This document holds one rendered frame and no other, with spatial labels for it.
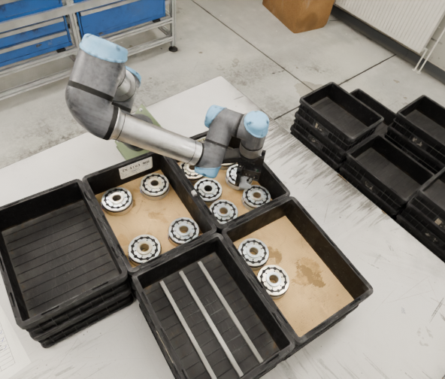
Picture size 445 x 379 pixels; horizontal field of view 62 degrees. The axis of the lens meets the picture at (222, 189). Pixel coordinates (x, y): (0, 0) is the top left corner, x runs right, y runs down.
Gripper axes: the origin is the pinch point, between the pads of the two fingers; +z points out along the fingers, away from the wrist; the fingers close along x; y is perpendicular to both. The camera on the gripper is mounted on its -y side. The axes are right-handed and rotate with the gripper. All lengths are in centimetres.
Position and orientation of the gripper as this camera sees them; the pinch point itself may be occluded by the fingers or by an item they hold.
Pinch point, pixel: (237, 182)
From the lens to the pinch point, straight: 139.8
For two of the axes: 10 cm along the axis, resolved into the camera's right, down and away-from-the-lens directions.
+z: -0.8, 5.3, 8.4
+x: 2.2, -8.2, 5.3
